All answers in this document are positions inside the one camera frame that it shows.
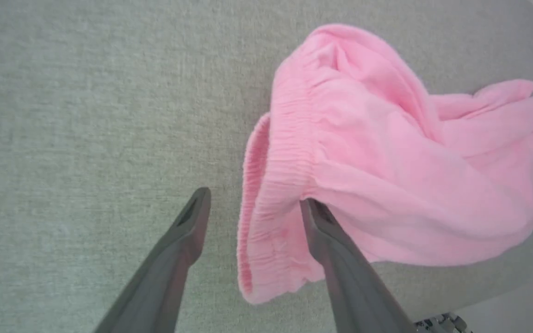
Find pink fleece shorts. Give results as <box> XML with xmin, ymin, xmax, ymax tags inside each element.
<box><xmin>236</xmin><ymin>23</ymin><xmax>533</xmax><ymax>305</ymax></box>

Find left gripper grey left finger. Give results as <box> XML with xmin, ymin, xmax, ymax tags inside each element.
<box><xmin>93</xmin><ymin>187</ymin><xmax>212</xmax><ymax>333</ymax></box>

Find silver metal hardware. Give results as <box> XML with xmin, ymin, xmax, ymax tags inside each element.
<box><xmin>414</xmin><ymin>312</ymin><xmax>473</xmax><ymax>333</ymax></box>

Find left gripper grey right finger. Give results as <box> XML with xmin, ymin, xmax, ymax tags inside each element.
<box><xmin>299</xmin><ymin>198</ymin><xmax>418</xmax><ymax>333</ymax></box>

